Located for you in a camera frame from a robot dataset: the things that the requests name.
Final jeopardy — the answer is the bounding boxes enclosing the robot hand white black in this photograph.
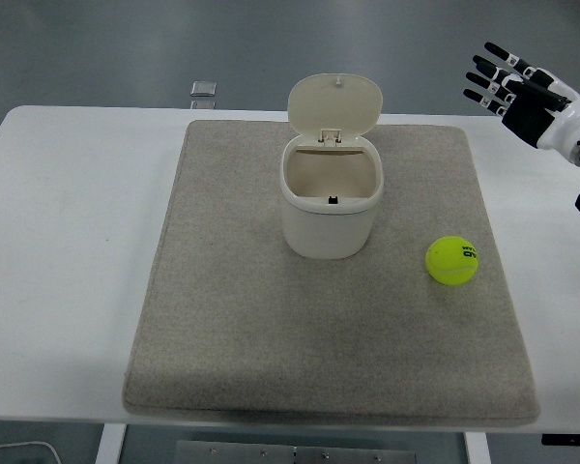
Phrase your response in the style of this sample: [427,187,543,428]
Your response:
[462,41,580,164]

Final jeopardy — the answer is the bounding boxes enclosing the yellow tennis ball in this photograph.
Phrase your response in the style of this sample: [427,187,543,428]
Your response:
[424,235,479,286]

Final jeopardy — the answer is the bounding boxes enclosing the cream bin with flip lid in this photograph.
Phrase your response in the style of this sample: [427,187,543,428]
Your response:
[279,72,386,261]

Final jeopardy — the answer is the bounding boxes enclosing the black table control panel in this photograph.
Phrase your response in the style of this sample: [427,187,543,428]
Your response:
[540,433,580,447]

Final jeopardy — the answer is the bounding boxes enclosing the beige felt mat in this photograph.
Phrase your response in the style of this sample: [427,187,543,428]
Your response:
[121,119,541,427]

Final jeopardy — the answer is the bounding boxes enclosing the white table leg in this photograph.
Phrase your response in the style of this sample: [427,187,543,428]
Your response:
[95,423,127,464]
[462,431,489,464]

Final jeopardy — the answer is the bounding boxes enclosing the grey metal plate with screws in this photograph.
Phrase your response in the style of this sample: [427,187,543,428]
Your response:
[173,439,420,464]

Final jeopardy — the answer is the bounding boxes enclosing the white cable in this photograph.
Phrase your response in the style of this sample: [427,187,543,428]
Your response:
[0,440,62,464]

